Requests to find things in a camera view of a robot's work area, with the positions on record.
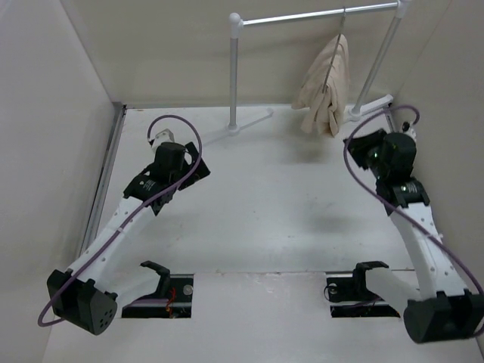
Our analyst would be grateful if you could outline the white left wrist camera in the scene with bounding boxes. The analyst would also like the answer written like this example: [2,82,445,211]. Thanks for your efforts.
[147,129,175,153]

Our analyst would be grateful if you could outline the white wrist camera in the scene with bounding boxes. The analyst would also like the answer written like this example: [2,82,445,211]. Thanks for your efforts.
[401,121,417,142]
[147,129,175,153]

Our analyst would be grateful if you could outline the metal table rail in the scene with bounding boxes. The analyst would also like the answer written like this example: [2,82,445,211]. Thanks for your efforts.
[76,102,127,257]
[383,107,397,132]

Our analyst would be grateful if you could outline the beige cargo trousers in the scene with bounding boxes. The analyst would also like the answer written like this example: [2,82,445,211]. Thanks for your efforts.
[291,35,350,135]

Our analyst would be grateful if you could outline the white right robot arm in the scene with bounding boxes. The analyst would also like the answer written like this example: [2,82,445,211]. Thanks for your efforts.
[326,129,483,344]

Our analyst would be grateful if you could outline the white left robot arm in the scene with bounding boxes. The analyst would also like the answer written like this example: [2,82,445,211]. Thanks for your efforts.
[47,141,210,336]

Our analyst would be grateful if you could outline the right metal table rail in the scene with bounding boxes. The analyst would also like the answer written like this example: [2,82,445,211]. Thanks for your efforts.
[383,107,397,132]

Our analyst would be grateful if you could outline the left metal table rail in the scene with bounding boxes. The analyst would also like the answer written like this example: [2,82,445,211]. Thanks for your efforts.
[76,102,127,257]

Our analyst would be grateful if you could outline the white clothes rack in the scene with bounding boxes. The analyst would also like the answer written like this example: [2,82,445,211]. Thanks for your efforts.
[203,1,410,146]

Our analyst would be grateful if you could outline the grey clothes hanger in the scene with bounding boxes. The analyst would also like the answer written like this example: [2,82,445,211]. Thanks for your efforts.
[321,6,346,95]

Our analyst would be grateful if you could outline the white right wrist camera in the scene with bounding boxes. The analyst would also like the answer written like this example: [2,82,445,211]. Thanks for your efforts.
[401,121,417,142]

